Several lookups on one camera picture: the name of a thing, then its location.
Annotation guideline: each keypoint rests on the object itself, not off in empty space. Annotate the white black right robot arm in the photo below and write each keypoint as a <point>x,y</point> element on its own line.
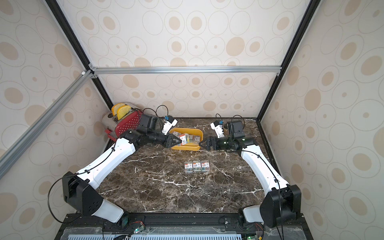
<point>282,201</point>

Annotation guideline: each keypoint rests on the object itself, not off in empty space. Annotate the horizontal aluminium frame bar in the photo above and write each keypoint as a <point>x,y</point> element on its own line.
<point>186,70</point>

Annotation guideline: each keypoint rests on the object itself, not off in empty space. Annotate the clear paper clip box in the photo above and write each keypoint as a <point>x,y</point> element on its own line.
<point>184,139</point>
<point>197,167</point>
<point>188,167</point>
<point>205,166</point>

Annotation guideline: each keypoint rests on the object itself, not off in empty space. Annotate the red polka dot toaster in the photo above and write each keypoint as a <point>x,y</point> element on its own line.
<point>115,127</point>

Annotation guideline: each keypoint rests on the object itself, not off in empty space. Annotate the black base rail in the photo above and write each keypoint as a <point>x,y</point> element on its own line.
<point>180,226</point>

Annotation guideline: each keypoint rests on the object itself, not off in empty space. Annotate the yellow plastic storage tray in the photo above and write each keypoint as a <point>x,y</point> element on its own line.
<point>195,137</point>

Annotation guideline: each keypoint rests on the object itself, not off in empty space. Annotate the yellow toast slice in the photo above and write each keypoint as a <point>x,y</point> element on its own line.
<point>116,107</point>
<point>122,111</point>

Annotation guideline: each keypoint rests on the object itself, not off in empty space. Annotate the yellow toast slice right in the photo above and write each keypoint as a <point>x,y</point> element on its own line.
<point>122,111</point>

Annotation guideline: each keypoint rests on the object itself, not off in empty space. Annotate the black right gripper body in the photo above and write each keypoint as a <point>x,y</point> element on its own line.
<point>214,143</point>

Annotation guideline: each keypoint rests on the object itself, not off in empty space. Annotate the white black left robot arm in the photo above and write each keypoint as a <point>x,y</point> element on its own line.
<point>80,189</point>

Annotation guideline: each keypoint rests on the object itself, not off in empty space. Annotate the diagonal aluminium frame bar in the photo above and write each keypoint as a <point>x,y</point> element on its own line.
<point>10,157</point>

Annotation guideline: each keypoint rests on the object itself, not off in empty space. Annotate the yellow toast slice left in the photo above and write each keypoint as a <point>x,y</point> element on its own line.
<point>116,107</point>

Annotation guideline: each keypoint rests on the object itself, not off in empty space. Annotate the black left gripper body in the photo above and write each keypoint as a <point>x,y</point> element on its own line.
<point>164,139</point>

